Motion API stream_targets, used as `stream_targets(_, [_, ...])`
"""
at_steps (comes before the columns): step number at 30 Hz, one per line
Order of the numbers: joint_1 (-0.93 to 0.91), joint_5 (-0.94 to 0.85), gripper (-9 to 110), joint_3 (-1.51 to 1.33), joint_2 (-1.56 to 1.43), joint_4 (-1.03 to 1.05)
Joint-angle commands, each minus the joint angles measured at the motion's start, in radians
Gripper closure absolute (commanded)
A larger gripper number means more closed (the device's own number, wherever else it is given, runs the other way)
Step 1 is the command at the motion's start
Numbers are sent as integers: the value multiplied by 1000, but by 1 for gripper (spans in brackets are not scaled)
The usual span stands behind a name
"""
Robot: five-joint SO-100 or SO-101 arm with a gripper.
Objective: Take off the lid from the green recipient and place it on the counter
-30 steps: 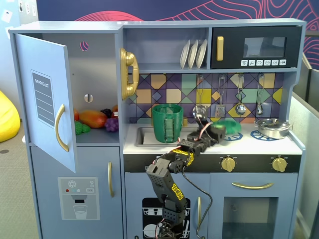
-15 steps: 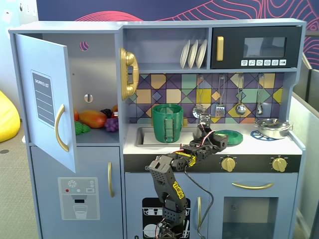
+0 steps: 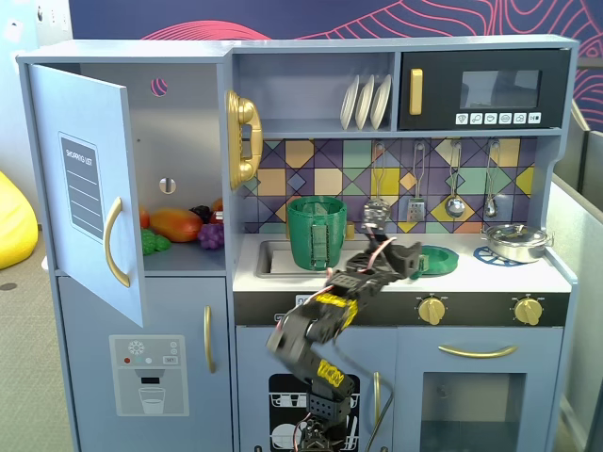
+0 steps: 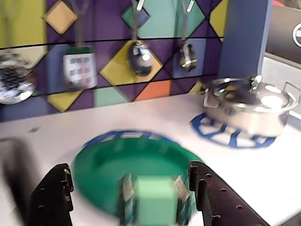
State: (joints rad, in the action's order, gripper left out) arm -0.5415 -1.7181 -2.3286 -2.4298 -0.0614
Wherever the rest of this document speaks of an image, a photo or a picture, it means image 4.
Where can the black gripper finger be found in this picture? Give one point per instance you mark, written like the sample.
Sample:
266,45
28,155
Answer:
223,204
51,200

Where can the green plastic plate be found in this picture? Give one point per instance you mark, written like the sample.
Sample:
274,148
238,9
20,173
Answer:
141,160

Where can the steel pot lid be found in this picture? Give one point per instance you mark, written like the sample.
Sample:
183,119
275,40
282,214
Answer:
270,100

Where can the blue burner print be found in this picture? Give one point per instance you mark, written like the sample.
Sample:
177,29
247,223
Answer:
211,131
131,134

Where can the steel toy pot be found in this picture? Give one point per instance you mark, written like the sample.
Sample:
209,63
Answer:
254,122

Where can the steel slotted toy spatula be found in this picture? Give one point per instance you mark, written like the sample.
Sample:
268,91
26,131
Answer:
80,68

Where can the grey desk divider panel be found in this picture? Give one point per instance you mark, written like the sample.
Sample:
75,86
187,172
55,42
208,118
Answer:
282,70

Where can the steel toy fork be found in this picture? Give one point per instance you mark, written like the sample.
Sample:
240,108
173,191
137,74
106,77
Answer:
188,56

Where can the steel toy spoon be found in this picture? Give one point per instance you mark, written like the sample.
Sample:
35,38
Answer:
140,58

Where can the blue toy kitchen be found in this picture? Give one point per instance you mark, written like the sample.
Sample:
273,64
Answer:
244,35

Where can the black Dell monitor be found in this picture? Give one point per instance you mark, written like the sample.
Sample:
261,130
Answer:
282,33

